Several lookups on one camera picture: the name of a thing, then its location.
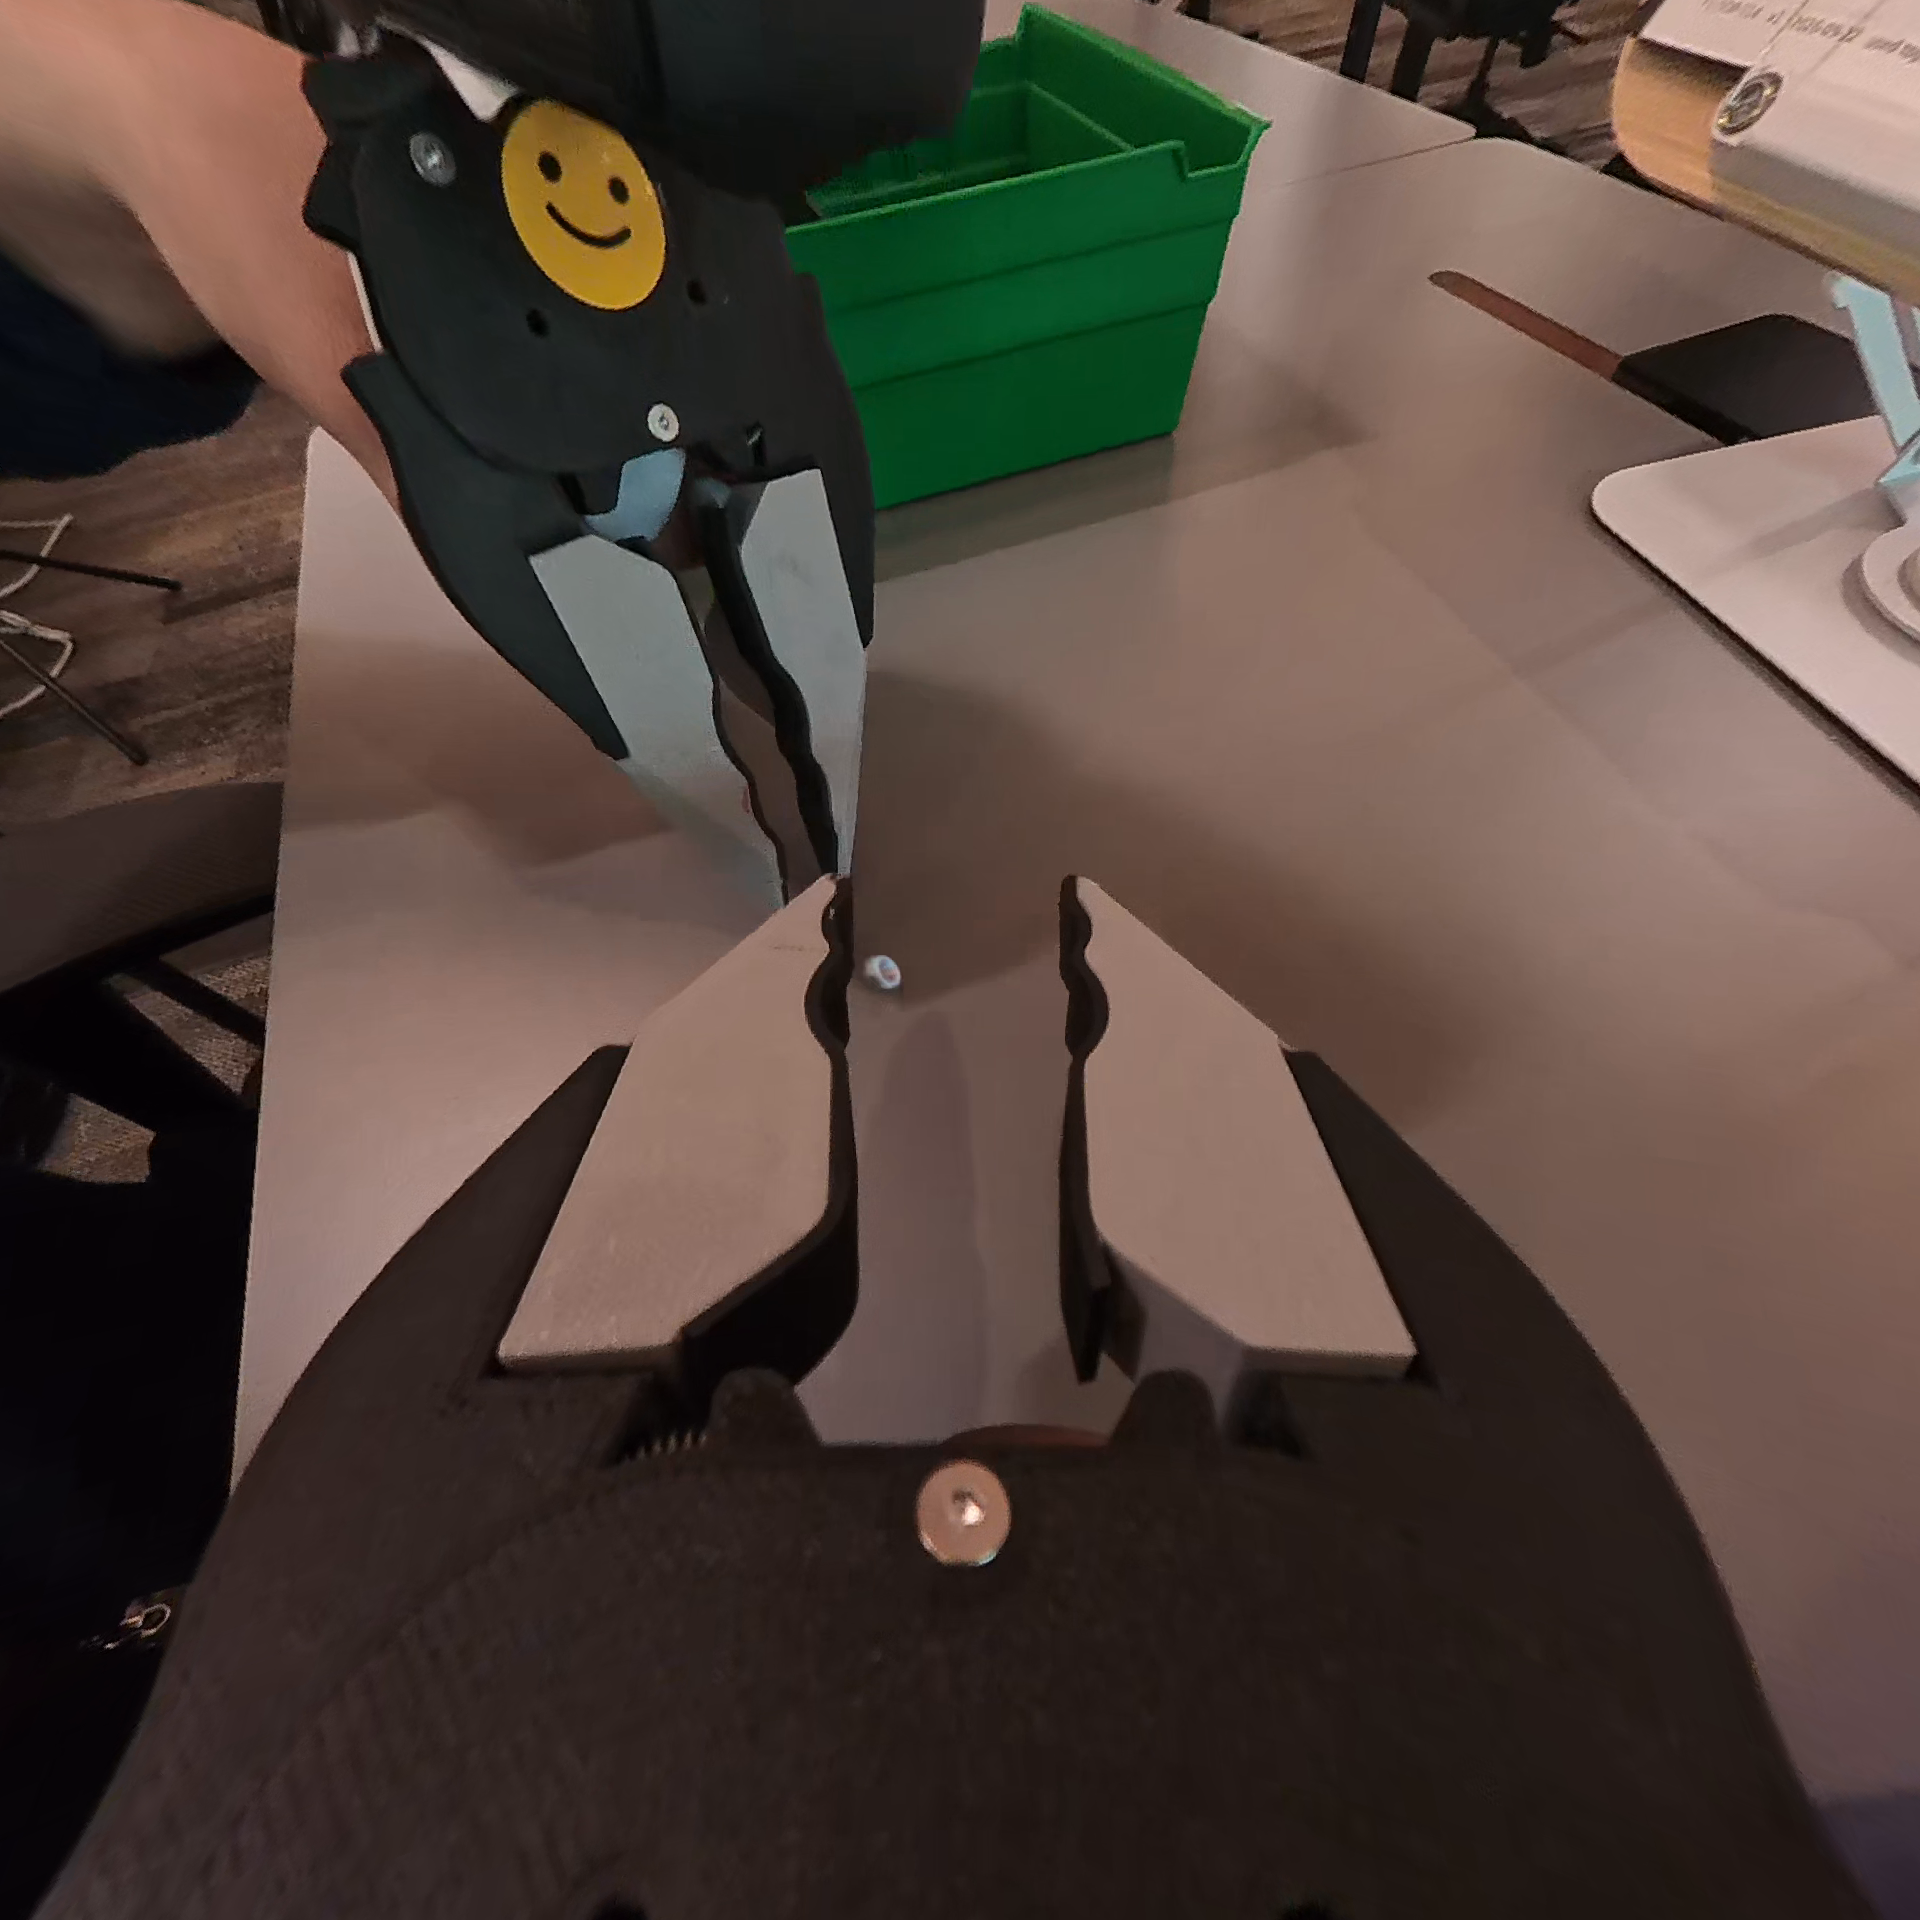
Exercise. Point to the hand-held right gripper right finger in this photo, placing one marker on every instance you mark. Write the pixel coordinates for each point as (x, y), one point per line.
(1231, 1185)

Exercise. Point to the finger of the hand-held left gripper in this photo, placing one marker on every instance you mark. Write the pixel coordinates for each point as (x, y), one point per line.
(804, 599)
(645, 675)

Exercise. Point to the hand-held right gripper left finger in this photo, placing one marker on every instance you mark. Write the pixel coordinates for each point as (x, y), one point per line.
(692, 1185)

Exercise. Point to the person's left hand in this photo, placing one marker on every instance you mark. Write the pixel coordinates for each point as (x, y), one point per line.
(224, 180)

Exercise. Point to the white instruction sheet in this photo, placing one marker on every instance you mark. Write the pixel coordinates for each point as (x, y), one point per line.
(1829, 75)

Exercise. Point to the green plastic bin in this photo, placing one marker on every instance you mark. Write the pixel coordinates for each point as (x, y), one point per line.
(1037, 345)

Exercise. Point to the black flat block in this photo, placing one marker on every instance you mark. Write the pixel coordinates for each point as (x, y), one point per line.
(1741, 375)

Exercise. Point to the white tablet stand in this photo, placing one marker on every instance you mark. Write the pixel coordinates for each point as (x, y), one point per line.
(1741, 540)

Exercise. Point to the silver hex nut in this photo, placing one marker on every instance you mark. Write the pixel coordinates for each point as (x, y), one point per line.
(882, 975)

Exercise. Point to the thin black stand legs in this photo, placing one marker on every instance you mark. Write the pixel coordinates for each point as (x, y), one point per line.
(90, 705)

